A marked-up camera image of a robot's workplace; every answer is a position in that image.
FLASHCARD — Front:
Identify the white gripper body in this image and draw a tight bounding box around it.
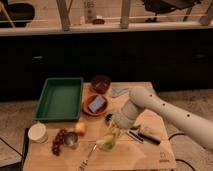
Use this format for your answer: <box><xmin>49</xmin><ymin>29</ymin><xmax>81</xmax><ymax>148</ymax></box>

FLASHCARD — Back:
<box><xmin>114</xmin><ymin>100</ymin><xmax>140</xmax><ymax>129</ymax></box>

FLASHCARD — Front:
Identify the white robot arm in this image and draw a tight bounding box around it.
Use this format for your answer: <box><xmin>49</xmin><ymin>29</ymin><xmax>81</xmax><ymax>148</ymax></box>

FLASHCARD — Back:
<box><xmin>113</xmin><ymin>87</ymin><xmax>213</xmax><ymax>152</ymax></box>

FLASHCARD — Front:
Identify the green plastic cup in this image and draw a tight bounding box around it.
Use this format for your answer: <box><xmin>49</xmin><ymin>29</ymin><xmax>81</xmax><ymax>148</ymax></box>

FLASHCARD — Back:
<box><xmin>98</xmin><ymin>135</ymin><xmax>116</xmax><ymax>151</ymax></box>

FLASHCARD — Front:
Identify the small metal cup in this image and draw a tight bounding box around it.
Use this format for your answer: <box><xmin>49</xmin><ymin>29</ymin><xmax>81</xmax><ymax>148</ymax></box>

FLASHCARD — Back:
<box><xmin>64</xmin><ymin>132</ymin><xmax>78</xmax><ymax>149</ymax></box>

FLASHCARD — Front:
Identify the white paper cup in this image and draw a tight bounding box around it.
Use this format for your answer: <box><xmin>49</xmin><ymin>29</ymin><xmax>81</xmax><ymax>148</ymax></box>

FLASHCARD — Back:
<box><xmin>28</xmin><ymin>123</ymin><xmax>48</xmax><ymax>143</ymax></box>

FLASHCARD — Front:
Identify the green pepper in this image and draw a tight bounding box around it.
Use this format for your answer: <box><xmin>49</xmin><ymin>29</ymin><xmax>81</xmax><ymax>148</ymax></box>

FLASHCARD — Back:
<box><xmin>130</xmin><ymin>124</ymin><xmax>141</xmax><ymax>130</ymax></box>

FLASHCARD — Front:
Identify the grey folded cloth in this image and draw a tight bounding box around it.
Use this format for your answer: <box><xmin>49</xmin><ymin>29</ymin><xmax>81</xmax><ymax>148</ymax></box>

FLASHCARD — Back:
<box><xmin>111</xmin><ymin>86</ymin><xmax>129</xmax><ymax>98</ymax></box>

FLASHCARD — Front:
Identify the blue sponge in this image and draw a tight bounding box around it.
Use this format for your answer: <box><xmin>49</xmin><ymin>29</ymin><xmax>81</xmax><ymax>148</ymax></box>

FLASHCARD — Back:
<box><xmin>88</xmin><ymin>97</ymin><xmax>106</xmax><ymax>113</ymax></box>

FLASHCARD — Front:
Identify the orange bowl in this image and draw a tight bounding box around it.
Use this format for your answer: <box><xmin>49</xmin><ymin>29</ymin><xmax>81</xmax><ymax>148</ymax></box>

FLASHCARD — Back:
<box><xmin>82</xmin><ymin>94</ymin><xmax>108</xmax><ymax>116</ymax></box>

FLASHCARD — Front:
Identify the dark red bowl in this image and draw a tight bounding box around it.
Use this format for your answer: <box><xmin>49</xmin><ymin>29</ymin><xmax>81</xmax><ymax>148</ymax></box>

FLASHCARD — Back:
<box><xmin>91</xmin><ymin>75</ymin><xmax>111</xmax><ymax>94</ymax></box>

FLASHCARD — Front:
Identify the yellow apple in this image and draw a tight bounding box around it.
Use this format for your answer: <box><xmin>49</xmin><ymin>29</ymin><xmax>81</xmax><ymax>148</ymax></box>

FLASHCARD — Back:
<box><xmin>75</xmin><ymin>122</ymin><xmax>87</xmax><ymax>136</ymax></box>

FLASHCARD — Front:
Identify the metal fork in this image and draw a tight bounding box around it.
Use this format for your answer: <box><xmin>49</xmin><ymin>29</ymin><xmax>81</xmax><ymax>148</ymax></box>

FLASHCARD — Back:
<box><xmin>77</xmin><ymin>144</ymin><xmax>97</xmax><ymax>171</ymax></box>

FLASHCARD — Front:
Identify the green plastic tray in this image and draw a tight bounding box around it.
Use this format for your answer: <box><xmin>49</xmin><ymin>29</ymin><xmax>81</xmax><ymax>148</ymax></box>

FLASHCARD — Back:
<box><xmin>34</xmin><ymin>77</ymin><xmax>83</xmax><ymax>122</ymax></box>

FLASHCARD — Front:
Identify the red grapes bunch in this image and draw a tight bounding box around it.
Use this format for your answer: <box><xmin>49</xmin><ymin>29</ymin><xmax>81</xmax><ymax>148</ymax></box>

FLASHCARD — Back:
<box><xmin>52</xmin><ymin>129</ymin><xmax>67</xmax><ymax>156</ymax></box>

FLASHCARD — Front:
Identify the red small object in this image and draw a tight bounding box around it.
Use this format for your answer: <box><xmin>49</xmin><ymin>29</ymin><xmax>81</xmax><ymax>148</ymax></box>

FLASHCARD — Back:
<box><xmin>92</xmin><ymin>19</ymin><xmax>105</xmax><ymax>25</ymax></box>

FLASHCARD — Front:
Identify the black office chair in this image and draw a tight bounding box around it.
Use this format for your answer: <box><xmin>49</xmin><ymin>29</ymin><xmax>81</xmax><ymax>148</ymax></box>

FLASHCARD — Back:
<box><xmin>141</xmin><ymin>0</ymin><xmax>202</xmax><ymax>23</ymax></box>

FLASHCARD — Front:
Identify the black chair left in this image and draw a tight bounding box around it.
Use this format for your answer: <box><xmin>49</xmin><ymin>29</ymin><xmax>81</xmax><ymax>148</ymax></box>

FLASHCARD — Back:
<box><xmin>0</xmin><ymin>0</ymin><xmax>35</xmax><ymax>28</ymax></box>

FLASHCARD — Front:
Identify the black cable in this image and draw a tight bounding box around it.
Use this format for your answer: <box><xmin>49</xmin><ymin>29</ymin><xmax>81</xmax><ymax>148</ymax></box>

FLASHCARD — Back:
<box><xmin>167</xmin><ymin>132</ymin><xmax>213</xmax><ymax>171</ymax></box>

